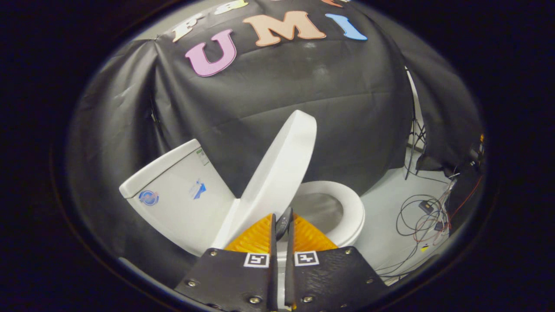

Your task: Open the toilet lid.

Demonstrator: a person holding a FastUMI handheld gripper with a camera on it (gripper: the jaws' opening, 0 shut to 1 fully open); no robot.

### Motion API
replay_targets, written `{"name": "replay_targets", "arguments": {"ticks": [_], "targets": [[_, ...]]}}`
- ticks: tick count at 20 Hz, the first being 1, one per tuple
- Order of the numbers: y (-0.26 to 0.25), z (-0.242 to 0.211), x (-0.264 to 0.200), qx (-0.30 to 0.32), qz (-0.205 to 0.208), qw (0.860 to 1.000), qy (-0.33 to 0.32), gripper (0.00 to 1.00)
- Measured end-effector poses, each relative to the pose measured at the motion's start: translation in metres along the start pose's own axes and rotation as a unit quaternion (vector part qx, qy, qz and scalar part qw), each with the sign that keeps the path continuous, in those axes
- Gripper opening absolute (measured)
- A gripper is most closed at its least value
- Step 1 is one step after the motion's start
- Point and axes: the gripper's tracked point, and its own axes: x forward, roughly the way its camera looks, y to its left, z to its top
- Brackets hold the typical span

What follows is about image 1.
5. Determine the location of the black and orange device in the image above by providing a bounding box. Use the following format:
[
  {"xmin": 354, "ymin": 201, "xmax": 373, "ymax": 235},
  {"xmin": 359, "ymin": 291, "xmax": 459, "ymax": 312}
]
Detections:
[{"xmin": 470, "ymin": 133, "xmax": 485, "ymax": 164}]

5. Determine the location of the black backdrop cloth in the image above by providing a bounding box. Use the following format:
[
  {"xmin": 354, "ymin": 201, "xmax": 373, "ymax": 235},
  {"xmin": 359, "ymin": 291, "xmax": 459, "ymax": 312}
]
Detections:
[
  {"xmin": 390, "ymin": 30, "xmax": 484, "ymax": 174},
  {"xmin": 150, "ymin": 0, "xmax": 415, "ymax": 198},
  {"xmin": 67, "ymin": 39, "xmax": 172, "ymax": 289}
]

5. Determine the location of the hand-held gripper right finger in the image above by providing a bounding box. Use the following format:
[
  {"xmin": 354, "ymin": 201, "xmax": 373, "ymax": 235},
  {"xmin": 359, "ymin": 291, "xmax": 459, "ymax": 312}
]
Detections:
[{"xmin": 284, "ymin": 208, "xmax": 389, "ymax": 312}]

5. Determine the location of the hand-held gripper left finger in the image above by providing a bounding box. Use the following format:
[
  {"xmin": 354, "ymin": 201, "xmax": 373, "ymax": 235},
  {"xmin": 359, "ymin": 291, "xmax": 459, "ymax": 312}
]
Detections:
[{"xmin": 174, "ymin": 212, "xmax": 278, "ymax": 312}]

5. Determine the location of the black tripod stand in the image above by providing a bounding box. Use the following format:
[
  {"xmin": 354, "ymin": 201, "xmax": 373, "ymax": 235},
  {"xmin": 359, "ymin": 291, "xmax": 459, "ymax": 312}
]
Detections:
[{"xmin": 405, "ymin": 67, "xmax": 428, "ymax": 180}]

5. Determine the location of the white toilet lid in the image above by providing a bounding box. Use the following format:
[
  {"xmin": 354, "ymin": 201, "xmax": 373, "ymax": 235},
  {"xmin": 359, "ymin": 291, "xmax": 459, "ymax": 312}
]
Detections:
[{"xmin": 211, "ymin": 110, "xmax": 317, "ymax": 250}]

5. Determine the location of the bundle of floor cables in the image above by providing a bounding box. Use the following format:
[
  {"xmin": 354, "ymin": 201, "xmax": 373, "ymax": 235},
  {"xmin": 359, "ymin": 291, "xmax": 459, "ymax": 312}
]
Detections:
[{"xmin": 375, "ymin": 173, "xmax": 456, "ymax": 280}]

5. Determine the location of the red cable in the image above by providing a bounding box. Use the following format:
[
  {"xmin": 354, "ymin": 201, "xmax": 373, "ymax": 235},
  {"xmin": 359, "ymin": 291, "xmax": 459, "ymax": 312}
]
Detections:
[{"xmin": 414, "ymin": 175, "xmax": 483, "ymax": 243}]

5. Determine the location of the black lid pull tab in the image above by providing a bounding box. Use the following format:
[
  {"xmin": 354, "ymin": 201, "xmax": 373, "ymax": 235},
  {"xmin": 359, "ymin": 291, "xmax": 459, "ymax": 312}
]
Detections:
[{"xmin": 276, "ymin": 207, "xmax": 293, "ymax": 241}]

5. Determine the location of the white toilet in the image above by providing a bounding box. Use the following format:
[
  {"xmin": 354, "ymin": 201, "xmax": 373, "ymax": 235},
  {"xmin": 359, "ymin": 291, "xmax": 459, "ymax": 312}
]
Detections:
[{"xmin": 119, "ymin": 139, "xmax": 366, "ymax": 260}]

